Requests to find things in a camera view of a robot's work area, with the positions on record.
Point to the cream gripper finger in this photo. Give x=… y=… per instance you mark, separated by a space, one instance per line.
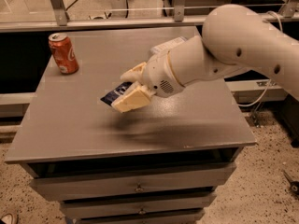
x=132 y=97
x=134 y=74

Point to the dark blue snack bar wrapper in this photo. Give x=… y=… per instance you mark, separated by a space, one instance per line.
x=113 y=95

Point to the black caster wheel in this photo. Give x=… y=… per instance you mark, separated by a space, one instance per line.
x=294 y=185

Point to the orange soda can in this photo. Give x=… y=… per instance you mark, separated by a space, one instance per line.
x=63 y=53

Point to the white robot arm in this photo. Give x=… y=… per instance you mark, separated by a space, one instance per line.
x=233 y=37

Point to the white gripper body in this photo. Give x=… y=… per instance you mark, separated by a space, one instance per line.
x=159 y=74

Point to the grey drawer cabinet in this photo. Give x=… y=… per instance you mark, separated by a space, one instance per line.
x=156 y=165

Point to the grey metal railing frame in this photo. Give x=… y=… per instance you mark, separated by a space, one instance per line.
x=46 y=15

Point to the white plastic bottle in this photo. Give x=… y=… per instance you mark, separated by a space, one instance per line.
x=168 y=44

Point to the white shoe tip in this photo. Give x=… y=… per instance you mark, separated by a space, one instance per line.
x=8 y=219

